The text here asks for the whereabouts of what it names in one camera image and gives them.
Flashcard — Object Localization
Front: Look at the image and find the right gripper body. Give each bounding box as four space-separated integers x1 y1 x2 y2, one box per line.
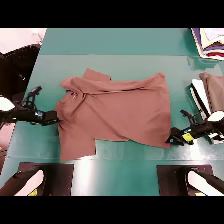
168 126 195 147

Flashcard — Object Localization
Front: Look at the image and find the reddish brown T-shirt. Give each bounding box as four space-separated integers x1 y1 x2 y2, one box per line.
55 67 172 162

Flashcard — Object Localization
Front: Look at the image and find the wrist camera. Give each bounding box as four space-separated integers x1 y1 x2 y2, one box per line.
24 85 44 105
179 108 198 125

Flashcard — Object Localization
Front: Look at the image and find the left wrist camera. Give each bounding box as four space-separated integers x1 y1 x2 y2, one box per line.
24 85 44 105

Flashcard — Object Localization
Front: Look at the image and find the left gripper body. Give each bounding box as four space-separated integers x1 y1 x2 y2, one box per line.
40 110 62 127

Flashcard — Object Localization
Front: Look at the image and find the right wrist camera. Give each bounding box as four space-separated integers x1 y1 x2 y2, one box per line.
179 108 198 125

